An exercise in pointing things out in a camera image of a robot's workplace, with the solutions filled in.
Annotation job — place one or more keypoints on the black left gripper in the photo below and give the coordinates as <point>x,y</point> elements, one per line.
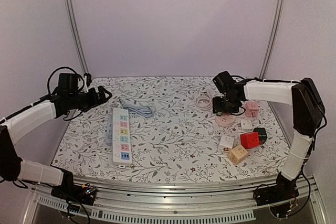
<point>95,101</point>

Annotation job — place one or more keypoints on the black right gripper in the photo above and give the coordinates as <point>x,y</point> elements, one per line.
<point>220,106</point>

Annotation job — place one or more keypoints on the pink cube socket adapter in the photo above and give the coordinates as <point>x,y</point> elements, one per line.
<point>252,109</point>

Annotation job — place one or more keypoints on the white plug adapter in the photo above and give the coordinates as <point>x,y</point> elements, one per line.
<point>245,124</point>

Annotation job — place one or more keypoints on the white cube adapter red flower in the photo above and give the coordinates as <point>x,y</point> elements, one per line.
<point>226,143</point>

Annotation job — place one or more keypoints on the red cube socket adapter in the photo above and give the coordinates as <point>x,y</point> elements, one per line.
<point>249,140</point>

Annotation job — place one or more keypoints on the dark green cube socket adapter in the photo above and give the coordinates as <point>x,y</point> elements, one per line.
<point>262,134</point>

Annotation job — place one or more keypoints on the beige cube socket adapter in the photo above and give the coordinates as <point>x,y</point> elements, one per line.
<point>237,154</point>

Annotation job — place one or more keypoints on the long white power strip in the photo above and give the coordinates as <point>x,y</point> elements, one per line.
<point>121,141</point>

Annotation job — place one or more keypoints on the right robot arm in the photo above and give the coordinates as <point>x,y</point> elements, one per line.
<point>308,118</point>

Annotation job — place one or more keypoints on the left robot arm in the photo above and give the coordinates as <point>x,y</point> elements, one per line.
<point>52,106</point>

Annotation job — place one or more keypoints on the floral patterned table mat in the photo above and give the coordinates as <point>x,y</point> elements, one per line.
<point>179,144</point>

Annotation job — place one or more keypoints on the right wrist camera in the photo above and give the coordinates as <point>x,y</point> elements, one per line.
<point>223,82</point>

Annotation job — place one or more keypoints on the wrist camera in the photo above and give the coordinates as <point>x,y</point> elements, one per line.
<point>71,83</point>
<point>223,82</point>

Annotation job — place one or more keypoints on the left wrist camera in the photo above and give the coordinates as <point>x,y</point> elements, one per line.
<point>71,83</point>

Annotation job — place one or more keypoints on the aluminium front rail base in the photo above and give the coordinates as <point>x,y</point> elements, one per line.
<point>135,202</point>

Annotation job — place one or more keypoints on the left aluminium frame post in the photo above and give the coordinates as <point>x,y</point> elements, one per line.
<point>76,36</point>

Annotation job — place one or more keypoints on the aluminium frame post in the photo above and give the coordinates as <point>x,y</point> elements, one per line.
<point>76,36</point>
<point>272,38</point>

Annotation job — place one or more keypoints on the right aluminium frame post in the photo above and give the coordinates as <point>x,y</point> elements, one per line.
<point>272,38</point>

